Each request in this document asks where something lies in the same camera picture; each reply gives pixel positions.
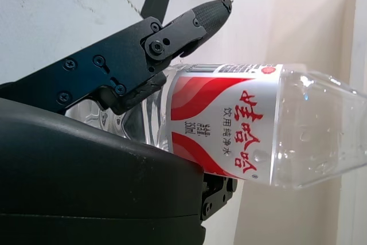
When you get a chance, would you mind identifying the clear plastic water bottle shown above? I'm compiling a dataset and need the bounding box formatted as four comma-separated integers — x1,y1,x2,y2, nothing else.
64,61,367,191

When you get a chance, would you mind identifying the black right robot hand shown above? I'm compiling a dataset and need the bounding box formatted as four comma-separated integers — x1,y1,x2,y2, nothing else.
0,0,239,245

